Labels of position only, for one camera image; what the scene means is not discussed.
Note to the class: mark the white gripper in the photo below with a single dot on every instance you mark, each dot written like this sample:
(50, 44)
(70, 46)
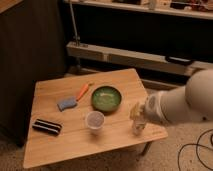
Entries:
(151, 109)

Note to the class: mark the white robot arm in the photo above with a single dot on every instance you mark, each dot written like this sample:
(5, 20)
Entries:
(190, 103)

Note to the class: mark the green bowl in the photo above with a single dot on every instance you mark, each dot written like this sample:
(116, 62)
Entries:
(106, 98)

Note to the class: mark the clear plastic cup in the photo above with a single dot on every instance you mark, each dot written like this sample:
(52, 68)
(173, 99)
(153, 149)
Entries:
(94, 121)

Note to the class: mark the orange carrot toy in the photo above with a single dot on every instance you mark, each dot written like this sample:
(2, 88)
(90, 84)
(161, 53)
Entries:
(83, 90)

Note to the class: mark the wooden table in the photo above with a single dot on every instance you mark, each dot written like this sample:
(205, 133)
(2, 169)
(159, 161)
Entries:
(75, 139)

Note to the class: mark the blue sponge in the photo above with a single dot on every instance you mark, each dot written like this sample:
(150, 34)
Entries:
(67, 103)

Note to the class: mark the black rectangular box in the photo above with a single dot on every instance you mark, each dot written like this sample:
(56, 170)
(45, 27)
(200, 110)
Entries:
(47, 127)

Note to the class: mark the metal pole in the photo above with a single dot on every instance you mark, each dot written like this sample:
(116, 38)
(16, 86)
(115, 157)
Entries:
(76, 37)

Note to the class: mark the dark cabinet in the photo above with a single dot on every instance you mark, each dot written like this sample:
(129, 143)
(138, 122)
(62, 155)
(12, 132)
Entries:
(32, 48)

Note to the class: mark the white shelf rail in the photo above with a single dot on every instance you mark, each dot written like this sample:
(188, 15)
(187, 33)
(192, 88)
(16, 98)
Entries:
(134, 59)

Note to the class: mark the black handle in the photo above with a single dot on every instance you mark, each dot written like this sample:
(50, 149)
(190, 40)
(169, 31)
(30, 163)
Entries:
(179, 61)

